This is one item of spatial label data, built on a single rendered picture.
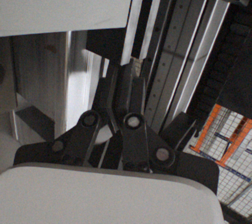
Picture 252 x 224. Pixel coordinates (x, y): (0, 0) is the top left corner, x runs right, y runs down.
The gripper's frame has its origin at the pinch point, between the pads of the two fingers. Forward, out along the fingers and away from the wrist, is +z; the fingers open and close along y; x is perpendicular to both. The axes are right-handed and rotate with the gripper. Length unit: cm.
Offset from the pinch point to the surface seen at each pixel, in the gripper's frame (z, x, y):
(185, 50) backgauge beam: 19.7, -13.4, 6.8
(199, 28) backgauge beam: 21.4, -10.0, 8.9
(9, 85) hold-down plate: 1.5, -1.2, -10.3
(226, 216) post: 3, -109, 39
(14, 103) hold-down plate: 0.9, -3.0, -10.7
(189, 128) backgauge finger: 11.2, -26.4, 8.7
